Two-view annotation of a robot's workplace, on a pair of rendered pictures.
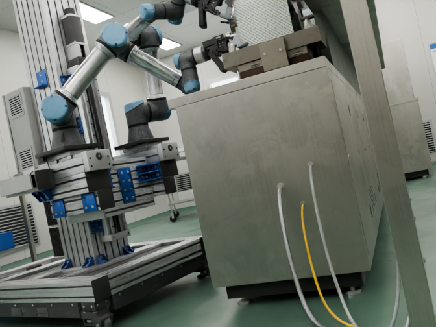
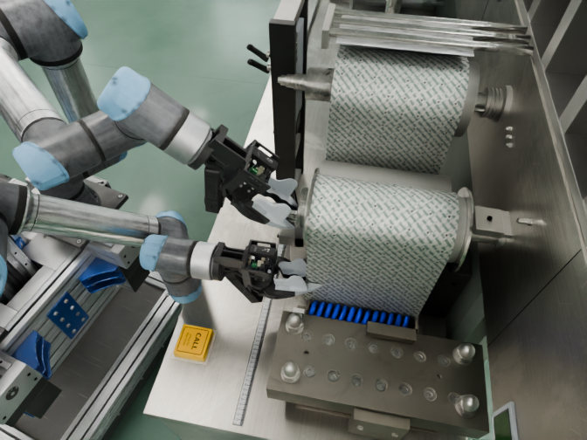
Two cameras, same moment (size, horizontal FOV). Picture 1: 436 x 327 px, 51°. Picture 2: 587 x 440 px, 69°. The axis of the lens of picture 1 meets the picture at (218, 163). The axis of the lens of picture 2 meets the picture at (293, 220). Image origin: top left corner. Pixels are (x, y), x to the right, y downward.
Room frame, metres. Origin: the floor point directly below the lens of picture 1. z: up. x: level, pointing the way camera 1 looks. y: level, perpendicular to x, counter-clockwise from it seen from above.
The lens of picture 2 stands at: (1.64, -0.11, 1.84)
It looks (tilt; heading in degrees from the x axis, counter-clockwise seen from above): 52 degrees down; 349
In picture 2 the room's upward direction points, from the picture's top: straight up
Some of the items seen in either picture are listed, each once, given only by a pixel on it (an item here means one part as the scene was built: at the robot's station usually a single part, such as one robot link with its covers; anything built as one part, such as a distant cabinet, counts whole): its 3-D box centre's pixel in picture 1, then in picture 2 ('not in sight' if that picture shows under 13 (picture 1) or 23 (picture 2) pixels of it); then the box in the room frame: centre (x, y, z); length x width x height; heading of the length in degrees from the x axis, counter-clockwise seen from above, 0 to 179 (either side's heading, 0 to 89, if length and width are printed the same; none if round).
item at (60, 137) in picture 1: (66, 138); not in sight; (2.18, 0.68, 0.87); 0.15 x 0.15 x 0.10
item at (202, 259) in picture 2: (201, 54); (208, 259); (2.12, -0.03, 1.11); 0.08 x 0.05 x 0.08; 159
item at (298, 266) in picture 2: not in sight; (300, 267); (2.07, -0.21, 1.11); 0.09 x 0.03 x 0.06; 70
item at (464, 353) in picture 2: not in sight; (466, 351); (1.86, -0.49, 1.05); 0.04 x 0.04 x 0.04
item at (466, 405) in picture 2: (307, 24); (469, 403); (1.78, -0.45, 1.05); 0.04 x 0.04 x 0.04
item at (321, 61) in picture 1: (302, 104); (357, 83); (2.96, -0.61, 0.88); 2.52 x 0.66 x 0.04; 159
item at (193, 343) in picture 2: not in sight; (194, 342); (2.04, 0.04, 0.91); 0.07 x 0.07 x 0.02; 69
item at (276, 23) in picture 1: (266, 34); (365, 286); (2.00, -0.32, 1.11); 0.23 x 0.01 x 0.18; 69
